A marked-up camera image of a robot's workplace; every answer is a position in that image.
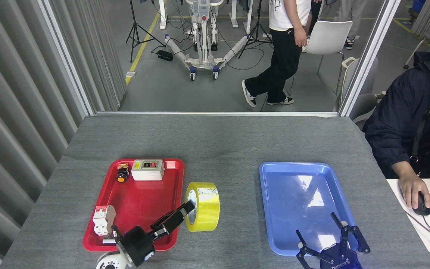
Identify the red plastic tray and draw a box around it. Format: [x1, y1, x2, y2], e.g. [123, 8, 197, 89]
[82, 158, 185, 251]

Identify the silver frame rail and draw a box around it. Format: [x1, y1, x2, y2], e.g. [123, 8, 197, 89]
[95, 111, 340, 117]

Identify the silver frame post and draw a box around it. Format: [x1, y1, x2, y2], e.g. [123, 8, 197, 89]
[337, 0, 402, 118]
[37, 0, 97, 116]

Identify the yellow push button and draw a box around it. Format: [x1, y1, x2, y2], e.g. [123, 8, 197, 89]
[116, 163, 130, 183]

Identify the person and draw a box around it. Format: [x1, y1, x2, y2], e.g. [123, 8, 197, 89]
[334, 0, 367, 50]
[362, 35, 430, 179]
[242, 0, 322, 108]

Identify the white wheeled stand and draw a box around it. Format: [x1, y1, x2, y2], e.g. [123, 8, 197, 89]
[165, 0, 249, 81]

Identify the black tripod stand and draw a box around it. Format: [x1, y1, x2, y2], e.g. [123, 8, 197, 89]
[125, 0, 167, 63]
[237, 0, 273, 59]

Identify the blue plastic tray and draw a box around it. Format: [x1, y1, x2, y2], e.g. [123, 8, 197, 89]
[259, 161, 364, 257]

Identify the white two-button switch box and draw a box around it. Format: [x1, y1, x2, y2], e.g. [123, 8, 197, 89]
[131, 160, 165, 181]

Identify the white chair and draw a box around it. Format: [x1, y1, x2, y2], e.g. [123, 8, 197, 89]
[289, 21, 353, 96]

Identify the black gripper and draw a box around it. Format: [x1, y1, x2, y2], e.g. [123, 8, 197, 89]
[295, 212, 371, 269]
[116, 201, 196, 268]

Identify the black computer mouse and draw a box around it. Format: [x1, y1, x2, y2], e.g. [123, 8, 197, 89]
[413, 192, 430, 216]

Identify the white circuit breaker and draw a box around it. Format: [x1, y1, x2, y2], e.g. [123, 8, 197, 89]
[93, 205, 117, 236]

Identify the black mouse cable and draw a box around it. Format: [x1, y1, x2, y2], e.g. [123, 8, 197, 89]
[402, 209, 430, 258]

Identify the person's right hand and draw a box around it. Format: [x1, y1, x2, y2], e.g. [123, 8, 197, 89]
[398, 173, 430, 209]

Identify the yellow tape roll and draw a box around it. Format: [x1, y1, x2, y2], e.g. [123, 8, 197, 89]
[184, 182, 221, 232]

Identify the white desk leg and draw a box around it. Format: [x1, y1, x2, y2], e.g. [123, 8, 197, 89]
[229, 0, 239, 28]
[247, 0, 255, 34]
[158, 0, 168, 30]

